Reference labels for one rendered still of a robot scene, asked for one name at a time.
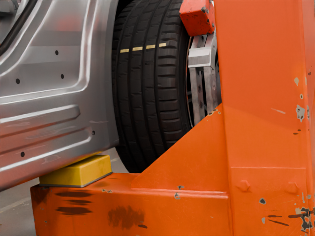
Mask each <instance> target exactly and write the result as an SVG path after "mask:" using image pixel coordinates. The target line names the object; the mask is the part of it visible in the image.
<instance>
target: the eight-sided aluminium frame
mask: <svg viewBox="0 0 315 236"><path fill-rule="evenodd" d="M206 37H207V40H206ZM205 41H206V42H205ZM205 43H206V44H205ZM204 45H205V47H204ZM216 51H217V36H216V28H215V30H214V33H213V34H208V36H207V35H200V36H194V39H193V42H192V46H191V49H189V56H188V68H189V71H190V82H191V92H192V103H193V113H194V123H195V126H196V125H197V124H198V123H199V122H200V121H201V120H202V119H204V118H205V113H204V102H203V87H202V76H201V71H204V79H205V90H206V101H207V112H208V114H209V113H211V112H212V111H213V110H214V109H215V108H216V107H217V106H218V97H217V86H216V75H215V55H216Z"/></svg>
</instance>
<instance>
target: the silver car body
mask: <svg viewBox="0 0 315 236"><path fill-rule="evenodd" d="M116 5H117V0H21V3H20V5H19V4H18V2H17V0H0V192H2V191H5V190H7V189H10V188H12V187H15V186H17V185H20V184H23V183H25V182H28V181H30V180H33V179H35V178H37V177H40V176H43V175H45V174H48V173H50V172H53V171H56V170H58V169H61V168H63V167H66V166H68V165H71V164H73V163H76V162H79V161H81V160H84V159H86V158H89V157H91V156H94V155H97V154H99V153H102V152H104V151H106V150H109V149H111V148H114V147H117V146H118V144H119V139H118V135H117V131H116V125H115V120H114V113H113V102H112V90H111V42H112V31H113V21H114V14H115V9H116ZM13 11H14V13H13Z"/></svg>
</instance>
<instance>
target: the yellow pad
mask: <svg viewBox="0 0 315 236"><path fill-rule="evenodd" d="M112 173H113V171H112V170H111V162H110V156H109V155H94V156H91V157H89V158H86V159H84V160H81V161H79V162H76V163H73V164H71V165H68V166H66V167H63V168H61V169H58V170H56V171H53V172H50V173H48V174H45V175H43V176H40V177H39V182H40V183H39V186H55V187H76V188H83V187H85V186H88V185H90V184H91V183H94V182H96V181H98V180H100V179H102V178H104V177H106V176H108V175H110V174H112Z"/></svg>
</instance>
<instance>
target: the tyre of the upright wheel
mask: <svg viewBox="0 0 315 236"><path fill-rule="evenodd" d="M182 1H183V0H134V1H132V2H130V3H129V4H128V5H127V6H126V7H125V8H124V9H123V10H122V11H121V13H120V14H119V16H118V18H117V20H116V21H115V23H114V29H113V39H112V94H113V105H114V113H115V119H116V125H117V130H118V134H119V139H120V145H118V146H117V147H115V149H116V151H117V153H118V156H119V158H120V159H121V161H122V163H123V165H124V166H125V168H126V169H127V170H128V172H129V173H142V172H143V171H144V170H145V169H147V168H148V167H149V166H150V165H151V164H152V163H153V162H155V160H157V159H158V158H159V157H160V156H161V155H162V154H163V153H165V152H166V151H167V150H168V149H169V148H170V147H171V146H173V145H174V144H175V143H176V142H177V141H178V140H179V139H181V138H182V137H183V136H184V135H185V134H186V133H188V132H189V131H190V130H191V129H190V125H189V120H188V114H187V107H186V99H185V85H184V68H185V55H186V48H187V42H188V37H189V35H188V33H187V31H186V29H185V26H184V24H183V22H182V20H181V18H180V16H179V11H180V7H181V4H182Z"/></svg>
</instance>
